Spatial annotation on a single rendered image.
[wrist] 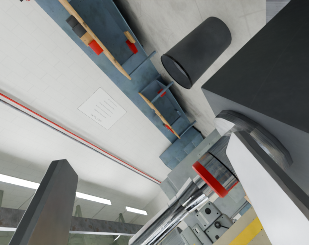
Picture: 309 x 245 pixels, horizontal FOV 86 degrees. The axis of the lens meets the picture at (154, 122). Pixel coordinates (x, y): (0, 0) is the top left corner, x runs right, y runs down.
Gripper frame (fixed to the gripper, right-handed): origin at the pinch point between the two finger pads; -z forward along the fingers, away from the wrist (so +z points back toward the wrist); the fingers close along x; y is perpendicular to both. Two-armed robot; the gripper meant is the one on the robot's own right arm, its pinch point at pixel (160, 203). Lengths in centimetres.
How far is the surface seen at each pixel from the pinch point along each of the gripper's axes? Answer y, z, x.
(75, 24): 46, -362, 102
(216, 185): 8.1, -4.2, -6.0
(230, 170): 7.2, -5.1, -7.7
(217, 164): 7.0, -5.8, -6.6
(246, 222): 118, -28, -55
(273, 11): -2.7, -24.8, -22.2
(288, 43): -2.2, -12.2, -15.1
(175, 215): 11.4, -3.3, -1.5
